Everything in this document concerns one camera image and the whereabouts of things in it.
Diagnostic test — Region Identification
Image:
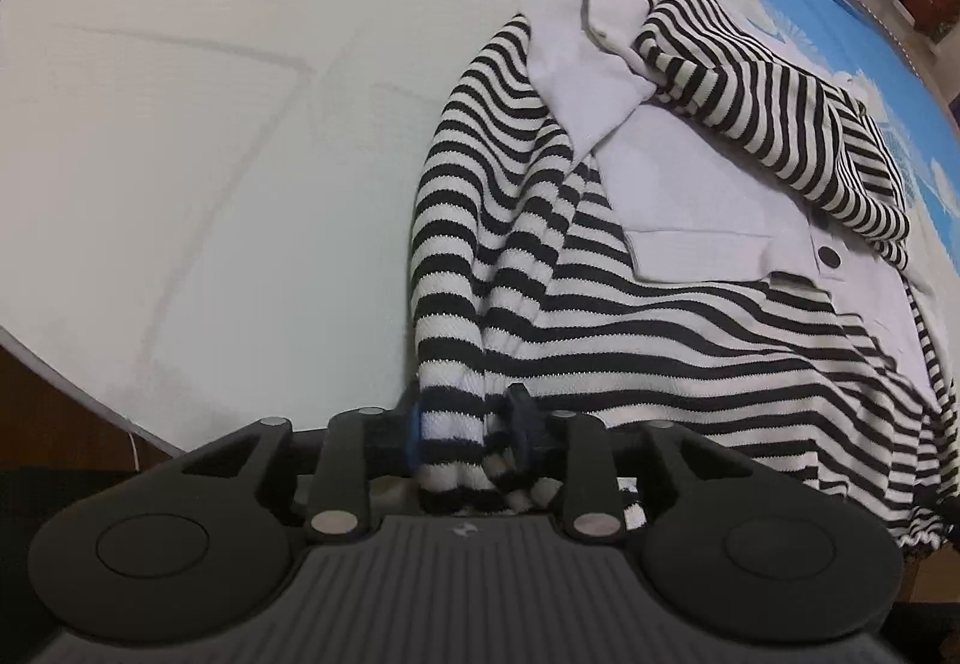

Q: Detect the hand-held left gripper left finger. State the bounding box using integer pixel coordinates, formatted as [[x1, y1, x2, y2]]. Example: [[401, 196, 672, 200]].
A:
[[176, 397, 425, 541]]

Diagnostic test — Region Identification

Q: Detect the blue and cream patterned blanket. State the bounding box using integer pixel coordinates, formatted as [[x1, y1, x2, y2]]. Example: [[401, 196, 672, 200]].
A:
[[0, 0, 960, 459]]

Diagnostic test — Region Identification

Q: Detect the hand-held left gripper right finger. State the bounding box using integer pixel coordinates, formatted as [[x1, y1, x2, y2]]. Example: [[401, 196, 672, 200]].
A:
[[504, 382, 755, 541]]

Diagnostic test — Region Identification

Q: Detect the striped top with white vest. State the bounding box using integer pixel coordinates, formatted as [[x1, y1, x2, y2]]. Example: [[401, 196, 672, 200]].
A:
[[409, 0, 960, 549]]

